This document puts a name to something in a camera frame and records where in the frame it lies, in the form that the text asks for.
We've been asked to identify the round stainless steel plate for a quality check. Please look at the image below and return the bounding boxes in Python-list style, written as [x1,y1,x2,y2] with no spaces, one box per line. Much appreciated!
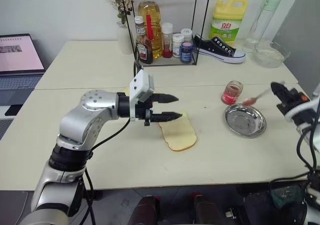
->
[223,103,268,139]

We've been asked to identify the black phone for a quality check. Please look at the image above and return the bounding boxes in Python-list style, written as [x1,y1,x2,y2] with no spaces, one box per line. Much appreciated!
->
[4,104,24,117]

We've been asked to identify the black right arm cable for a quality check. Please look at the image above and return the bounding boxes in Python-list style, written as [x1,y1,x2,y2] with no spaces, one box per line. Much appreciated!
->
[268,123,319,193]

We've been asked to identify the clear glass bowl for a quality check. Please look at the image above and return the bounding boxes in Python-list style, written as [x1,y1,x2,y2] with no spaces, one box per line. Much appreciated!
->
[251,40,291,69]

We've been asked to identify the blue jar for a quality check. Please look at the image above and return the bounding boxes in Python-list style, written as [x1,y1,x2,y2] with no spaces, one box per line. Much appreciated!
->
[180,41,194,64]

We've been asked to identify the black white canvas shoe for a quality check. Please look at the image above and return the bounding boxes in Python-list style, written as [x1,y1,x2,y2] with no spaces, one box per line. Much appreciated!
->
[192,33,247,65]

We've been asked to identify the dark rounded shape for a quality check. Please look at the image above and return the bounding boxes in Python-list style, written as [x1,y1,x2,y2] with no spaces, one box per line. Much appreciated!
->
[191,192,226,225]
[129,194,161,225]

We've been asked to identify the white lidded plastic bottle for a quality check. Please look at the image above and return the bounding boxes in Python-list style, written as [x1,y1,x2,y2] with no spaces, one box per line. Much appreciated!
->
[180,28,194,44]

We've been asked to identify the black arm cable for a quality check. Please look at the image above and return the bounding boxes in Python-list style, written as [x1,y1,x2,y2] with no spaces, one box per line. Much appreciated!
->
[268,123,319,193]
[83,59,144,225]

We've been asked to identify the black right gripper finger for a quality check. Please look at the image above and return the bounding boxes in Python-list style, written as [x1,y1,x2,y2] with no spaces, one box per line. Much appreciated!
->
[276,82,291,98]
[270,82,283,99]

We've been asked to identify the metal spoon with jam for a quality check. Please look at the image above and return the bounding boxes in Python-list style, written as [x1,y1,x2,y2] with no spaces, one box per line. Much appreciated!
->
[241,80,286,106]

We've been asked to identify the white-capped jar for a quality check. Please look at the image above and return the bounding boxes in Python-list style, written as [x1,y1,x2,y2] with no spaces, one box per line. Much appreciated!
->
[172,33,185,59]

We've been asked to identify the ketchup bottle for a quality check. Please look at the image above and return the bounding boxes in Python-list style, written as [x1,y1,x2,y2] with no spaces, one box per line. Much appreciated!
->
[134,15,154,65]

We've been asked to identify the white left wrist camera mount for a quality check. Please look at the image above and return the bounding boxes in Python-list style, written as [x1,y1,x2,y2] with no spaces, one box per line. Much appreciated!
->
[129,69,156,122]

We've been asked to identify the clear bottle with green lid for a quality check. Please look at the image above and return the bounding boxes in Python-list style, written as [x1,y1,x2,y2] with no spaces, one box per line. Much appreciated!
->
[242,0,282,54]

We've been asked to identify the grey laptop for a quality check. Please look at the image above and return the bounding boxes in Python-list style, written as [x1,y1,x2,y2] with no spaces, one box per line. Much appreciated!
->
[0,33,47,106]

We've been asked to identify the black wire frame rack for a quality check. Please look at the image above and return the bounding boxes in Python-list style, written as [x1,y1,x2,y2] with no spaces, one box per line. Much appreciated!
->
[119,0,213,67]

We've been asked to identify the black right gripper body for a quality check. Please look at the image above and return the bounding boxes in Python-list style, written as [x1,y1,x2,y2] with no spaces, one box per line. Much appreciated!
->
[276,87,311,116]

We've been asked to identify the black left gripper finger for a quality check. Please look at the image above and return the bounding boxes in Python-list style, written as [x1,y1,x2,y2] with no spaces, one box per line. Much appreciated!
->
[152,92,180,105]
[150,111,183,123]

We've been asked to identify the yellow dish detergent bottle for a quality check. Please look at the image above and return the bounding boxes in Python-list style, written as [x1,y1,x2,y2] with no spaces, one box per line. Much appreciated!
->
[208,0,249,46]

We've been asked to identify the yellow cooking oil bottle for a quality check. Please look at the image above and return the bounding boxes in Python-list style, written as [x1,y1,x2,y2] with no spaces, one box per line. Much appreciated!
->
[137,0,162,60]

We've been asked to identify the dried flower bouquet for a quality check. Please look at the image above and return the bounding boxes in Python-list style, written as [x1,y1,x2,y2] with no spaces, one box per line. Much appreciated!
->
[99,0,134,26]

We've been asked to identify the green cloth bundle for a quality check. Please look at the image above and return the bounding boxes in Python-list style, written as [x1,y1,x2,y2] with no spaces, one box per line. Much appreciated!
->
[270,181,305,209]

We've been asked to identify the clear jar with red contents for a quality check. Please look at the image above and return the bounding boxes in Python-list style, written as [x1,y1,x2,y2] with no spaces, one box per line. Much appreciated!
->
[161,22,174,59]

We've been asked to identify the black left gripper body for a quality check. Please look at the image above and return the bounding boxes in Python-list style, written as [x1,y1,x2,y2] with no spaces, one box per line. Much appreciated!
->
[135,95,155,127]

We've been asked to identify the red jam glass jar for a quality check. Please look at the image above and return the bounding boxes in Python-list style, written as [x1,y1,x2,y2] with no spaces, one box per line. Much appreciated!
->
[221,80,244,106]

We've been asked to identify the white vase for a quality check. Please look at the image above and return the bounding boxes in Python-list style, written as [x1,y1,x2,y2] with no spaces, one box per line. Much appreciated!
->
[116,21,134,56]

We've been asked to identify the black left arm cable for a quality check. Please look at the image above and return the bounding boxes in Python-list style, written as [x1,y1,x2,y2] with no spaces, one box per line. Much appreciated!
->
[83,59,144,225]

